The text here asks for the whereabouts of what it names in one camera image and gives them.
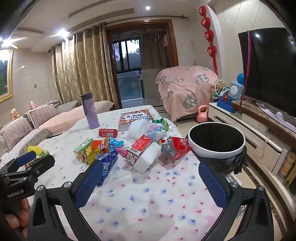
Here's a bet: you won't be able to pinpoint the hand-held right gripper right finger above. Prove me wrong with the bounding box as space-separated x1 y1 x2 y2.
198 161 274 241

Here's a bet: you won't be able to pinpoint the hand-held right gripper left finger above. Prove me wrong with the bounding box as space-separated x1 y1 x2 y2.
28 159 104 241

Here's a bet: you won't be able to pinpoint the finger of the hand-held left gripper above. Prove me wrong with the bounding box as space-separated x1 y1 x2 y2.
0 151 38 177
13 154 55 184

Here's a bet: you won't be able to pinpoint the white bowl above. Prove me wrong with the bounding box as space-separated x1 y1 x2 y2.
188 122 248 175

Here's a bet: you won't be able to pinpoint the pastel wrappers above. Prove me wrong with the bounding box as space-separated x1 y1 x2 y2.
146 123 167 143

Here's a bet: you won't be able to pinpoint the person's left hand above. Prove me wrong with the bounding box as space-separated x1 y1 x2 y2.
8 198 31 229

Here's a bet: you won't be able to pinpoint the yellow and green packet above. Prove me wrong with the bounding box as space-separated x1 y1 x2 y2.
25 146 50 167

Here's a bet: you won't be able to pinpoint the striped pink pillow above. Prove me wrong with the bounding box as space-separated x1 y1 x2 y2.
30 105 60 129
2 118 34 150

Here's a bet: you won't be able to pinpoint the yellow snack wrapper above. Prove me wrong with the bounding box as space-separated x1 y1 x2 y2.
85 147 102 165

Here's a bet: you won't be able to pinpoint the blue plastic bag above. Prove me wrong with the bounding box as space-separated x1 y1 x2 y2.
94 151 119 187

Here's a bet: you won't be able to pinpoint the black bin liner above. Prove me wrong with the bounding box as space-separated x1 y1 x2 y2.
189 124 248 175

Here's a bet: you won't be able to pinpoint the green juice box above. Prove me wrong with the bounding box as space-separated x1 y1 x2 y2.
73 138 94 161

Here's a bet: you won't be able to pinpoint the orange snack wrapper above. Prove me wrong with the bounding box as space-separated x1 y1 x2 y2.
91 137 111 154

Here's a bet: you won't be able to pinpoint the teddy bear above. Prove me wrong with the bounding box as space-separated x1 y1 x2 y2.
10 108 21 121

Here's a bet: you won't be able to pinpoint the pink wrapper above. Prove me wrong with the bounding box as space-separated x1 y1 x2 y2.
116 146 131 159

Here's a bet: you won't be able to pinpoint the red and silver snack bag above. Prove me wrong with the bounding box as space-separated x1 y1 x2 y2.
160 136 192 161

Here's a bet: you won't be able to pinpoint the red can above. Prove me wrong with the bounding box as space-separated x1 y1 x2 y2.
99 128 118 138

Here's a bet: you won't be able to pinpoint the pink sofa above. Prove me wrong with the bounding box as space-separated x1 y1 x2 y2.
0 100 115 158

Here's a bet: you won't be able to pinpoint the white foam block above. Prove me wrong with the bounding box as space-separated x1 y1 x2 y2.
132 142 162 174

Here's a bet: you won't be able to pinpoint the red milk carton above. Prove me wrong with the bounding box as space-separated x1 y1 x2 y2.
125 135 152 165

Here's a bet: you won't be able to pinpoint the white television cabinet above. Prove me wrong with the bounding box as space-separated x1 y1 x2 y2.
208 101 296 176

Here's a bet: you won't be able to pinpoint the pink kettlebell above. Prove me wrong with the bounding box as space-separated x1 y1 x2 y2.
196 105 209 123

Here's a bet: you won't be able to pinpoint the purple bottle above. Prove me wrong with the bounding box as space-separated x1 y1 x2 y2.
80 93 100 130

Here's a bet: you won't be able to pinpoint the clear bubble wrap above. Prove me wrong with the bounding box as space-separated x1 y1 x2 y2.
128 119 152 139

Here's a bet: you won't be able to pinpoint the golden ornament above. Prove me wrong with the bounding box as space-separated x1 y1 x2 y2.
280 152 296 189

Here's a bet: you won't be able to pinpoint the stack of children's books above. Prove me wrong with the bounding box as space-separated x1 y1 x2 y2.
118 109 153 132

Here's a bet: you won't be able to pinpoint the green foil wrapper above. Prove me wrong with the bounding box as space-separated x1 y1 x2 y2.
151 118 170 131

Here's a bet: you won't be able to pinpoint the blue toy machine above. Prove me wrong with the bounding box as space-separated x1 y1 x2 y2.
217 88 236 113

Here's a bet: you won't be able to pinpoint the gold framed painting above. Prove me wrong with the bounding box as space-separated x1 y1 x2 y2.
0 50 14 102

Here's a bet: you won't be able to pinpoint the light blue cube toy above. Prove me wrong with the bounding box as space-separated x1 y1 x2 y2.
229 81 244 101

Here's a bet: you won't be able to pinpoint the ferris wheel toy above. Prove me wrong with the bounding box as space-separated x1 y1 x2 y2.
212 79 228 98

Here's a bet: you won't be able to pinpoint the armchair with pink heart cover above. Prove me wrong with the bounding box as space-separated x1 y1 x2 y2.
155 65 219 123

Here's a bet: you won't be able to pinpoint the gold patterned curtain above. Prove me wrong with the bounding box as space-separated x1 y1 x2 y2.
51 23 119 109

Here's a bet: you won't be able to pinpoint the black television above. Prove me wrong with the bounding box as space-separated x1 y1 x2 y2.
238 27 296 117

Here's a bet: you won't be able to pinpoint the wooden framed glass door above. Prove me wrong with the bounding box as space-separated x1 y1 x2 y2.
105 20 179 102

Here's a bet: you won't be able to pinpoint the brown curtain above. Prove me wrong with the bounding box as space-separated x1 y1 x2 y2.
140 30 178 69

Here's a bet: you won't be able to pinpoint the red hanging decorations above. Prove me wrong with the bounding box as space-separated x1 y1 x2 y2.
198 6 218 75

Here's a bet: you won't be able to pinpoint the pink cord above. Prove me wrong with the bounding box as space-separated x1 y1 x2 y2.
238 31 251 109

